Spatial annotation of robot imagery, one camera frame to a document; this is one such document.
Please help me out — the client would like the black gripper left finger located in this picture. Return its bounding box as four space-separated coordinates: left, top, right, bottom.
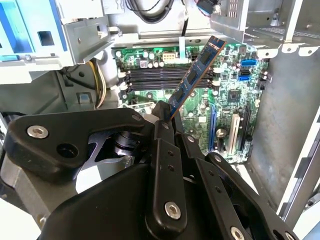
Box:
3 99 189 234

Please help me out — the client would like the blue RAM memory stick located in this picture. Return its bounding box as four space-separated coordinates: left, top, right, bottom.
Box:
166 34 228 118

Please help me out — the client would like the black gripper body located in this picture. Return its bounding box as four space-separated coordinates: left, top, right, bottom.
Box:
39 161 227 240

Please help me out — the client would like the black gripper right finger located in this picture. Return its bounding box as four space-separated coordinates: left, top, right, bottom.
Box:
171 115 300 240

